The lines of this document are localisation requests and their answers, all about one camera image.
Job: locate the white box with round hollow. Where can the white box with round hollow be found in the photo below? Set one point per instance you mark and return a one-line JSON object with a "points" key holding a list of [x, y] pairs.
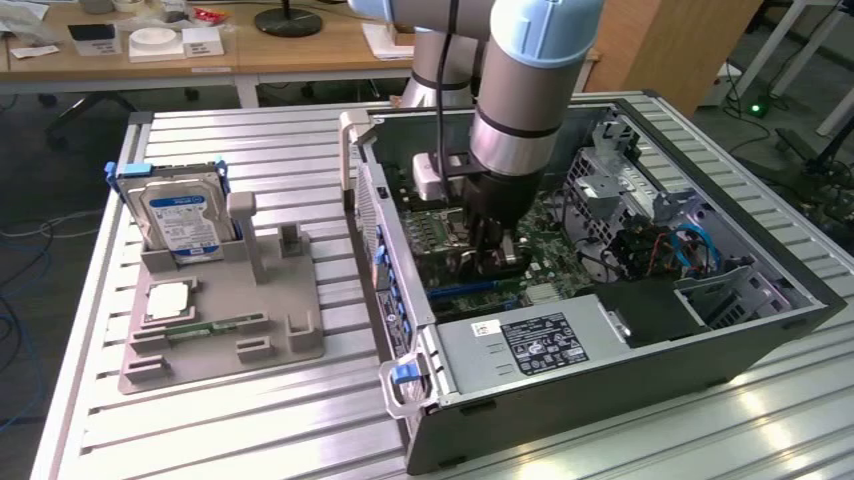
{"points": [[156, 45]]}

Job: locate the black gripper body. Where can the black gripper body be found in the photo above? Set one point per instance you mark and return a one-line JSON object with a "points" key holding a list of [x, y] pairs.
{"points": [[503, 200]]}

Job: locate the black lamp base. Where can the black lamp base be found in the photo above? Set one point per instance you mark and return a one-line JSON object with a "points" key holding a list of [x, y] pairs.
{"points": [[287, 22]]}

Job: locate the grey metal disk bay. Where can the grey metal disk bay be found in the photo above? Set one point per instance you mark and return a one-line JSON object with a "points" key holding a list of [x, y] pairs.
{"points": [[600, 200]]}

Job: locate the wooden cabinet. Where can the wooden cabinet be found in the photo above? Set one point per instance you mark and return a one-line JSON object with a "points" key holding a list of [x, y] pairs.
{"points": [[667, 50]]}

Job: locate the white paper slip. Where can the white paper slip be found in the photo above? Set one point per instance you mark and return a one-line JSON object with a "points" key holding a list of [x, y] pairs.
{"points": [[33, 51]]}

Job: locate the silver CPU chip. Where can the silver CPU chip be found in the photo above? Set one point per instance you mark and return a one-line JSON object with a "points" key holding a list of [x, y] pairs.
{"points": [[166, 300]]}

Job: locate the blue expansion slot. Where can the blue expansion slot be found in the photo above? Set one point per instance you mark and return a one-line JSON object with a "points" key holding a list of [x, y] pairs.
{"points": [[467, 291]]}

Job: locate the black plastic cover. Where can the black plastic cover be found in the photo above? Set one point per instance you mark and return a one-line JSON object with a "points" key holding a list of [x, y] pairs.
{"points": [[653, 310]]}

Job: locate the white desk frame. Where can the white desk frame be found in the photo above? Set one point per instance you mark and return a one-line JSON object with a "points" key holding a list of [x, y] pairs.
{"points": [[800, 50]]}

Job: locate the grey power supply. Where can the grey power supply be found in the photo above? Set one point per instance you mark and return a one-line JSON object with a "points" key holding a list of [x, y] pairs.
{"points": [[480, 360]]}

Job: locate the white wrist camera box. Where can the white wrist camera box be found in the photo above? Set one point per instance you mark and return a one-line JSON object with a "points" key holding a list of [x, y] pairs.
{"points": [[427, 175]]}

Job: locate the black open PC case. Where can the black open PC case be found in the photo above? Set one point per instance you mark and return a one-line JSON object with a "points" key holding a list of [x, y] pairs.
{"points": [[600, 410]]}

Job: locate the green RAM stick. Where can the green RAM stick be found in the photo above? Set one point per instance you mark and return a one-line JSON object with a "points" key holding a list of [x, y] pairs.
{"points": [[213, 327]]}

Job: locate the grey parts rack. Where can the grey parts rack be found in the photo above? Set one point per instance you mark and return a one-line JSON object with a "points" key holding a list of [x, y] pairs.
{"points": [[267, 300]]}

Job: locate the CPU socket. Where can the CPU socket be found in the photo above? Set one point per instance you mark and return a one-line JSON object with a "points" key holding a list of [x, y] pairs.
{"points": [[456, 225]]}

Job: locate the red packet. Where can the red packet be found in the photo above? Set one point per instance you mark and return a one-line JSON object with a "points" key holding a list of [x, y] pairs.
{"points": [[208, 15]]}

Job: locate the plain white box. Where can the plain white box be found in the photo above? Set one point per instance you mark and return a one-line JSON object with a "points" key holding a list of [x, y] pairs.
{"points": [[201, 42]]}

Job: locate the green motherboard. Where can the green motherboard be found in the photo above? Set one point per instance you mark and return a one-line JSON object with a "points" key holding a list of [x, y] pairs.
{"points": [[553, 250]]}

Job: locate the black-topped white box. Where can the black-topped white box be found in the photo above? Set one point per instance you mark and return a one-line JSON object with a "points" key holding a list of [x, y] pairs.
{"points": [[96, 40]]}

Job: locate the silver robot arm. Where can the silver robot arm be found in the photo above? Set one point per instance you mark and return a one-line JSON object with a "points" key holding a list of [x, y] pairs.
{"points": [[520, 100]]}

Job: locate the blue-framed hard disk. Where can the blue-framed hard disk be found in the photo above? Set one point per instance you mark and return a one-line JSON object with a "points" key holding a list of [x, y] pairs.
{"points": [[180, 220]]}

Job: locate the silver chipset heatsink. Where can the silver chipset heatsink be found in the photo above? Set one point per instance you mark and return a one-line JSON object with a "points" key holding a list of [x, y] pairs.
{"points": [[544, 295]]}

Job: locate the blue case latch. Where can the blue case latch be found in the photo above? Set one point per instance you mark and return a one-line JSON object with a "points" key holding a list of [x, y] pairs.
{"points": [[401, 374]]}

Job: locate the wooden desk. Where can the wooden desk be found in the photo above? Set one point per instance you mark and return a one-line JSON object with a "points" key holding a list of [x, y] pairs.
{"points": [[100, 67]]}

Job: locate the green-lit power device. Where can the green-lit power device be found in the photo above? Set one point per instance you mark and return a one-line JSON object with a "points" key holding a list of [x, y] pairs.
{"points": [[755, 109]]}

